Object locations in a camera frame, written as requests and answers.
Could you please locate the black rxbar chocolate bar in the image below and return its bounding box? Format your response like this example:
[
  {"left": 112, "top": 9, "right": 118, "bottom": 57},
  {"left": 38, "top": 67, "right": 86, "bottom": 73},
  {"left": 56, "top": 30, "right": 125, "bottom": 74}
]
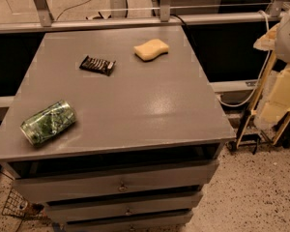
[{"left": 79, "top": 56, "right": 115, "bottom": 76}]

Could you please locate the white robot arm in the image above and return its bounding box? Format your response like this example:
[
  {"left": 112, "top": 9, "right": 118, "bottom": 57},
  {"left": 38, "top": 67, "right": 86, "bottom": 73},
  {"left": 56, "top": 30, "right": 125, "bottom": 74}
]
[{"left": 275, "top": 9, "right": 290, "bottom": 64}]

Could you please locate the green soda can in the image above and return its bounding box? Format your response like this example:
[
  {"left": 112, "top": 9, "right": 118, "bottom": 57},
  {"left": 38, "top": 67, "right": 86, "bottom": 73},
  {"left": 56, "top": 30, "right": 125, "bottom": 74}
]
[{"left": 20, "top": 100, "right": 76, "bottom": 146}]

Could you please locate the grey drawer cabinet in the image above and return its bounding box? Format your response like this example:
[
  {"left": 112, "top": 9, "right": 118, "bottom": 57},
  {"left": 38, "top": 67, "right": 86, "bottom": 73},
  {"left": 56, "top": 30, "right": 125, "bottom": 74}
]
[{"left": 0, "top": 25, "right": 237, "bottom": 232}]

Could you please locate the yellow sponge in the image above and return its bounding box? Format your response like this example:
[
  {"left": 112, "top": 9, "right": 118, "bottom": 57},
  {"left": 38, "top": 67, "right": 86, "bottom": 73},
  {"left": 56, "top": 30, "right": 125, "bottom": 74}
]
[{"left": 133, "top": 39, "right": 169, "bottom": 61}]

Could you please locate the top grey drawer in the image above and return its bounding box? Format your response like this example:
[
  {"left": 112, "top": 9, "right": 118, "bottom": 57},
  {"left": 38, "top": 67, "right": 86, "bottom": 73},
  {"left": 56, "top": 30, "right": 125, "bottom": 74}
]
[{"left": 13, "top": 160, "right": 218, "bottom": 203}]

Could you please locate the grey drawer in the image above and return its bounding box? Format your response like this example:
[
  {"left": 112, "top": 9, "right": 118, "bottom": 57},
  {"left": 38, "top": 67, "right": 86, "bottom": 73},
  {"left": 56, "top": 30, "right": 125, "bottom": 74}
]
[
  {"left": 65, "top": 210, "right": 193, "bottom": 232},
  {"left": 46, "top": 191, "right": 203, "bottom": 223},
  {"left": 13, "top": 160, "right": 218, "bottom": 203}
]

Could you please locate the grey metal railing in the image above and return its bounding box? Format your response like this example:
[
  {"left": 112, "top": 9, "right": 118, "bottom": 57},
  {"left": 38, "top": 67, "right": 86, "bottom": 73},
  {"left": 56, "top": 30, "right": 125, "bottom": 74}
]
[{"left": 0, "top": 0, "right": 290, "bottom": 34}]

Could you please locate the bottom grey drawer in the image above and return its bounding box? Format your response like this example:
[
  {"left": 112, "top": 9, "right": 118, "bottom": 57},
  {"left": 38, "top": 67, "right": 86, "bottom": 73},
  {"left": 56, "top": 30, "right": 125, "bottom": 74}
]
[{"left": 65, "top": 210, "right": 193, "bottom": 232}]

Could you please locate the middle grey drawer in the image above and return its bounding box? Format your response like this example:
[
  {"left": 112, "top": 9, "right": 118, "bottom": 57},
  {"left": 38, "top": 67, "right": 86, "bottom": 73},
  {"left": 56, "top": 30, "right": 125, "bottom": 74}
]
[{"left": 46, "top": 191, "right": 203, "bottom": 223}]

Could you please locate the white cable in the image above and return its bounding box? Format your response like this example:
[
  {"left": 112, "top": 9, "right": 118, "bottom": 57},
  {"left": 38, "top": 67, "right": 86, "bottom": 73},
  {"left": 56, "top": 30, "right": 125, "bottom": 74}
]
[{"left": 217, "top": 10, "right": 272, "bottom": 108}]

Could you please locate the black floor cable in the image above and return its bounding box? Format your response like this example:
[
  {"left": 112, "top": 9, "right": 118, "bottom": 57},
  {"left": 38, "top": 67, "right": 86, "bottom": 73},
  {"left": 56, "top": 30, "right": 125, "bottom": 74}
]
[{"left": 55, "top": 0, "right": 110, "bottom": 21}]

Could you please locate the metal wire basket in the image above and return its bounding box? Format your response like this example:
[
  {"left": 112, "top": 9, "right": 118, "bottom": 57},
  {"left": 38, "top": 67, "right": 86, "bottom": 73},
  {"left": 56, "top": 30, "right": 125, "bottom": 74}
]
[{"left": 2, "top": 188, "right": 46, "bottom": 220}]

